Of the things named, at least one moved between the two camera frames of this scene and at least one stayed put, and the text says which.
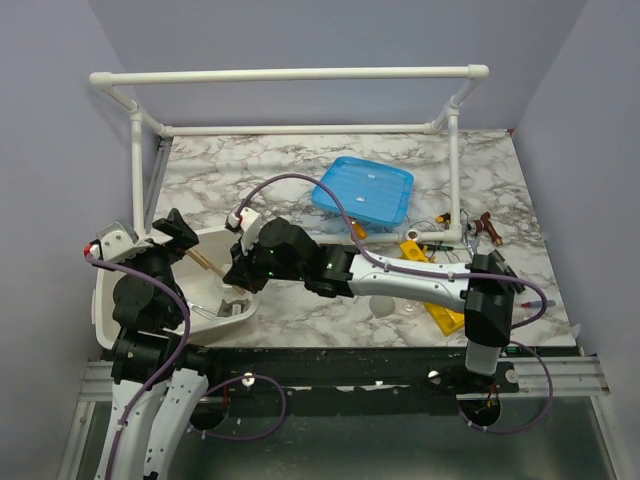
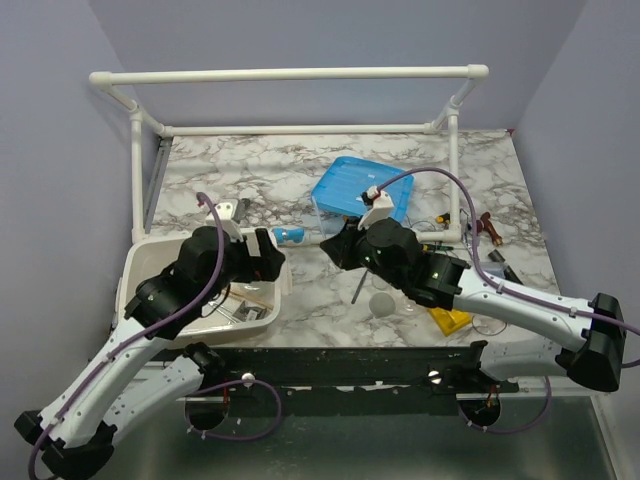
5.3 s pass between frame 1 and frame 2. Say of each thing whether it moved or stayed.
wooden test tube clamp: moved
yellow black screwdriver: stayed
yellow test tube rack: stayed
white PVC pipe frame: stayed
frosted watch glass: stayed
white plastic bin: moved
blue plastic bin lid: stayed
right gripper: moved
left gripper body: moved
